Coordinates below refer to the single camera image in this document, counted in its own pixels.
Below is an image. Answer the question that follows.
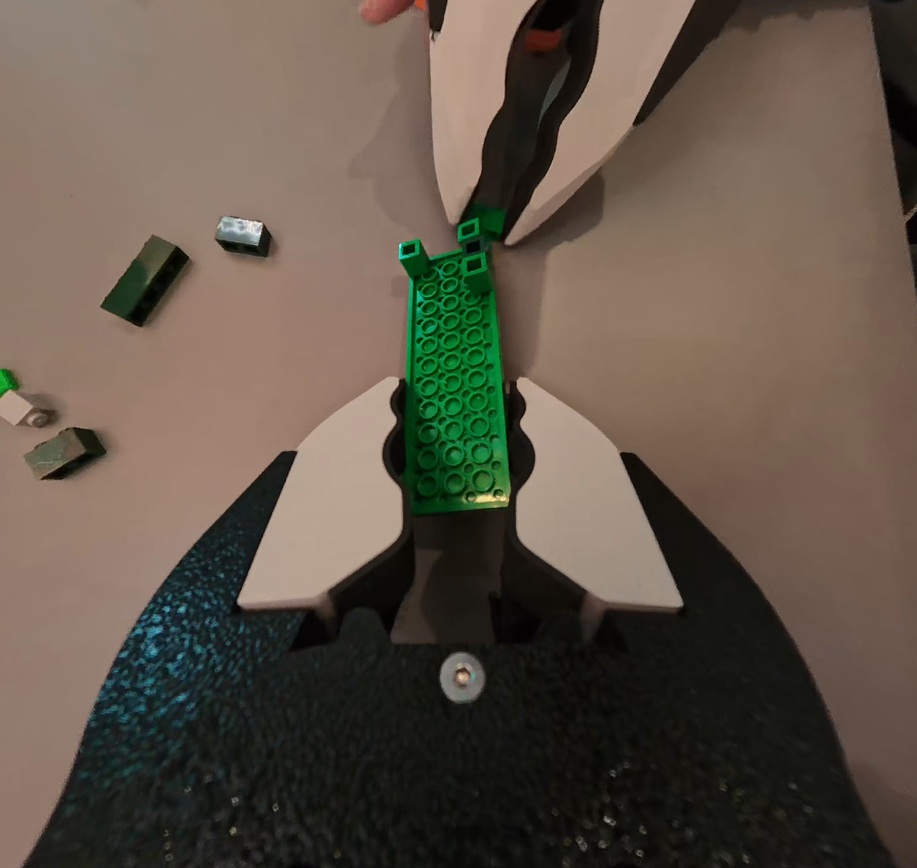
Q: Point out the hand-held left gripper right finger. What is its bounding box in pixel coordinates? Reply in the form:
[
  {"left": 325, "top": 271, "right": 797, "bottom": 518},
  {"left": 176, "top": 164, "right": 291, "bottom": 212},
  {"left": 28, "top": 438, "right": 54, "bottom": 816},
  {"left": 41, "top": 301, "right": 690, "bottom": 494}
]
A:
[{"left": 501, "top": 377, "right": 686, "bottom": 641}]

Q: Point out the light grey brick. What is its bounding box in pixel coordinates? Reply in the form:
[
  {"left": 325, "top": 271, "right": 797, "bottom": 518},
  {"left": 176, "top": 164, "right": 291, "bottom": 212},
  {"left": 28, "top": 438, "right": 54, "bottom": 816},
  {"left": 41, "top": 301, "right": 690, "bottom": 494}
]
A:
[{"left": 0, "top": 390, "right": 57, "bottom": 428}]

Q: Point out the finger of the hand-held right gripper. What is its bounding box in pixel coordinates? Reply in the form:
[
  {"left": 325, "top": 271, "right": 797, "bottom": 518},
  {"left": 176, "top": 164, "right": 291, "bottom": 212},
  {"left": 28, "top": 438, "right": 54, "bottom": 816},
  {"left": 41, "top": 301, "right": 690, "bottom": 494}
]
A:
[
  {"left": 503, "top": 0, "right": 723, "bottom": 246},
  {"left": 427, "top": 0, "right": 574, "bottom": 224}
]

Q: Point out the long dark green brick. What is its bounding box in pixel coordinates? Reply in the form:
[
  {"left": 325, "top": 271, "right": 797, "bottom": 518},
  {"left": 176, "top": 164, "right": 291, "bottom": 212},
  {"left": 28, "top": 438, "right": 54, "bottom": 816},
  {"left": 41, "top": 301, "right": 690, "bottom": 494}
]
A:
[{"left": 100, "top": 234, "right": 192, "bottom": 328}]

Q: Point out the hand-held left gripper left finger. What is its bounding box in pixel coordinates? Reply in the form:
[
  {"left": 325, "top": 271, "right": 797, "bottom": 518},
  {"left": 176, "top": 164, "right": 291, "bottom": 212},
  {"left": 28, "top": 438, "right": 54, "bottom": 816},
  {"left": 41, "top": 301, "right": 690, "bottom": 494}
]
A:
[{"left": 235, "top": 376, "right": 416, "bottom": 643}]

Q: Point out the green studded baseplate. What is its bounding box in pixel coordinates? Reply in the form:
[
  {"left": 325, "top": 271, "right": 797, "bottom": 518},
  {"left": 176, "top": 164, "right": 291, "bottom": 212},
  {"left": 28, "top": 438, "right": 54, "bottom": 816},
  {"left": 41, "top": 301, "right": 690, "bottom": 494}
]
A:
[{"left": 405, "top": 251, "right": 513, "bottom": 518}]

